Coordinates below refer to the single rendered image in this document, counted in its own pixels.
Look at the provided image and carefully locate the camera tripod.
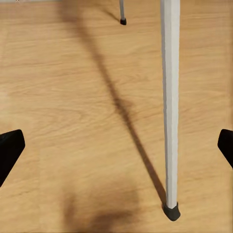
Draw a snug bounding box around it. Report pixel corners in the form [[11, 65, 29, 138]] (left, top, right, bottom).
[[119, 0, 181, 221]]

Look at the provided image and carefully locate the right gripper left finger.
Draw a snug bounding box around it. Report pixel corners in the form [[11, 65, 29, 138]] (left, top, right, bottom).
[[0, 129, 25, 187]]

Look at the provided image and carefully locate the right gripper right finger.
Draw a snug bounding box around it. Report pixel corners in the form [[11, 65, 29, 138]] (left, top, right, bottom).
[[217, 129, 233, 168]]

